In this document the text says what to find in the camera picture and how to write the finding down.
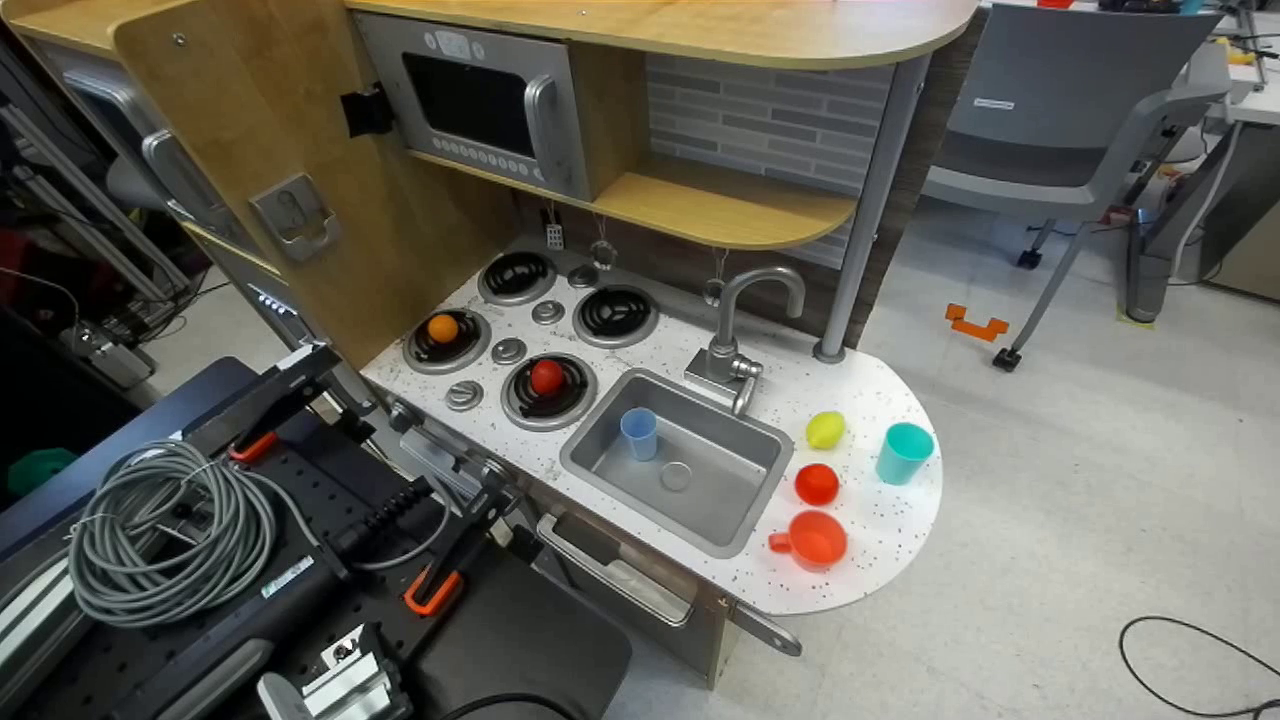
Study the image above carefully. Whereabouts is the front left stove burner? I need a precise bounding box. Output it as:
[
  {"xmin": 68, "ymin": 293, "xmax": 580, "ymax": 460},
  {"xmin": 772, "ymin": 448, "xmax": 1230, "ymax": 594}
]
[{"xmin": 403, "ymin": 308, "xmax": 489, "ymax": 376}]

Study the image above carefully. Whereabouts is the wooden toy kitchen unit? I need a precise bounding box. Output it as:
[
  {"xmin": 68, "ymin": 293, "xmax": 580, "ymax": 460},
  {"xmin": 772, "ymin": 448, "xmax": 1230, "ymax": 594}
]
[{"xmin": 6, "ymin": 0, "xmax": 982, "ymax": 692}]

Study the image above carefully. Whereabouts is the grey toy sink basin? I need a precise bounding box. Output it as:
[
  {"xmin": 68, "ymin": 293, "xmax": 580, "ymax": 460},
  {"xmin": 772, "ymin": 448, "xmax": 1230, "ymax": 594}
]
[{"xmin": 562, "ymin": 369, "xmax": 792, "ymax": 561}]

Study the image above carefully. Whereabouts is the back left stove burner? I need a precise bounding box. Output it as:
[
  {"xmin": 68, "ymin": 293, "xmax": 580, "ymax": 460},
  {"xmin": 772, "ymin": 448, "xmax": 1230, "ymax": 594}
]
[{"xmin": 481, "ymin": 250, "xmax": 558, "ymax": 304}]

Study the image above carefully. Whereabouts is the coiled grey cable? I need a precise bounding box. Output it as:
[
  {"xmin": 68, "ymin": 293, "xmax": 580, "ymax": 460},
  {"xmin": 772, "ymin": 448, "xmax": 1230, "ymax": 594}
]
[{"xmin": 66, "ymin": 438, "xmax": 281, "ymax": 633}]

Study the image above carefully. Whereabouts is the red plastic cup with handle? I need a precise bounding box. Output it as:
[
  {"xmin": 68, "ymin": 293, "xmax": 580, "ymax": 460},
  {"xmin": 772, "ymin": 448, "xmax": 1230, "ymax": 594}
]
[{"xmin": 767, "ymin": 513, "xmax": 854, "ymax": 573}]

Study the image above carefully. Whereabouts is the small blue cup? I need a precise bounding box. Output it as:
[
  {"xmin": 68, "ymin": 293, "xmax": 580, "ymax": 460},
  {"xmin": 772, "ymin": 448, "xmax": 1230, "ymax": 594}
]
[{"xmin": 621, "ymin": 408, "xmax": 661, "ymax": 460}]

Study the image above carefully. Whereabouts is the back right stove burner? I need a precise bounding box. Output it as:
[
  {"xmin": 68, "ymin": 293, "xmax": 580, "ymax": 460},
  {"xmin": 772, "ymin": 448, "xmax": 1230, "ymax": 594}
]
[{"xmin": 575, "ymin": 286, "xmax": 661, "ymax": 348}]

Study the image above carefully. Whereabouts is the grey office chair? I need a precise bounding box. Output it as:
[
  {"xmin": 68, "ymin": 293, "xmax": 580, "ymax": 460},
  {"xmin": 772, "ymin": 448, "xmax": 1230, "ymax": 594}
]
[{"xmin": 924, "ymin": 5, "xmax": 1230, "ymax": 370}]

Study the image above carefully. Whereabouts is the stove burner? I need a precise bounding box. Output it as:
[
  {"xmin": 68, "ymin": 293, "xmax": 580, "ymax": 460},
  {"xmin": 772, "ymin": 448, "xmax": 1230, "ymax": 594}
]
[
  {"xmin": 501, "ymin": 357, "xmax": 596, "ymax": 430},
  {"xmin": 403, "ymin": 308, "xmax": 489, "ymax": 376},
  {"xmin": 481, "ymin": 250, "xmax": 558, "ymax": 304},
  {"xmin": 575, "ymin": 286, "xmax": 661, "ymax": 348}
]

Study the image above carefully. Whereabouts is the black orange clamp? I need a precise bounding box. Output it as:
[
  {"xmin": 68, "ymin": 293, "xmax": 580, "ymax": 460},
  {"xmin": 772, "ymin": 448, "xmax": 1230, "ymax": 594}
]
[{"xmin": 400, "ymin": 486, "xmax": 507, "ymax": 620}]

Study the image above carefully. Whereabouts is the orange ball on burner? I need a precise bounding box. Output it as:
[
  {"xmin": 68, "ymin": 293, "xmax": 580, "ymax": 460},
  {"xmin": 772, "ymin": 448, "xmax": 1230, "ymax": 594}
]
[{"xmin": 423, "ymin": 311, "xmax": 459, "ymax": 343}]

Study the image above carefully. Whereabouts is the front right stove burner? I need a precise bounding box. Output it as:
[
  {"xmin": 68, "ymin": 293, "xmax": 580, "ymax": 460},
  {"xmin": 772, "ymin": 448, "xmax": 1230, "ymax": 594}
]
[{"xmin": 501, "ymin": 357, "xmax": 596, "ymax": 430}]

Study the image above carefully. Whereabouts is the orange clamp on floor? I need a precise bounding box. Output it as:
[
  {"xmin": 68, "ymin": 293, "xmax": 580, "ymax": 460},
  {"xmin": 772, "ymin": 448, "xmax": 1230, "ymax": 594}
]
[{"xmin": 945, "ymin": 304, "xmax": 1010, "ymax": 343}]

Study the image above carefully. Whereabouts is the black cable on floor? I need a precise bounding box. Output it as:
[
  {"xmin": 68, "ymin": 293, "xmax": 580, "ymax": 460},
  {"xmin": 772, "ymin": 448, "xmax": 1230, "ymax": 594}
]
[{"xmin": 1113, "ymin": 613, "xmax": 1280, "ymax": 720}]

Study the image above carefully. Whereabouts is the small red ball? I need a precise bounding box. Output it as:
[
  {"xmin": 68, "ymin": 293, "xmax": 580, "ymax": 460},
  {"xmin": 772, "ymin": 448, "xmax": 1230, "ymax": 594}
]
[{"xmin": 792, "ymin": 465, "xmax": 840, "ymax": 506}]

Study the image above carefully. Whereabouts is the red ball on burner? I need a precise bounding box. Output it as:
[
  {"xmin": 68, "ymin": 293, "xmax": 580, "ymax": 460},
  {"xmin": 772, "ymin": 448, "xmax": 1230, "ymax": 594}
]
[{"xmin": 529, "ymin": 359, "xmax": 566, "ymax": 394}]

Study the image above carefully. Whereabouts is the teal plastic cup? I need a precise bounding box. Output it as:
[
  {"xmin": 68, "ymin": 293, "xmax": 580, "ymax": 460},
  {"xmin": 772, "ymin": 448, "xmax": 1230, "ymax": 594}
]
[{"xmin": 875, "ymin": 422, "xmax": 937, "ymax": 485}]

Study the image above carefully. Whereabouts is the grey toy faucet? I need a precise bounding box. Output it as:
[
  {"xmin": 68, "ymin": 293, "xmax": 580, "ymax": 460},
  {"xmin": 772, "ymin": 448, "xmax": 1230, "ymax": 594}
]
[{"xmin": 686, "ymin": 263, "xmax": 807, "ymax": 414}]

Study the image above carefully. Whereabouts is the toy microwave oven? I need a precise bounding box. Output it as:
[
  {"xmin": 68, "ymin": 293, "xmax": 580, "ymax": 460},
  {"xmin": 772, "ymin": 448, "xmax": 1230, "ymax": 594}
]
[{"xmin": 351, "ymin": 13, "xmax": 589, "ymax": 200}]

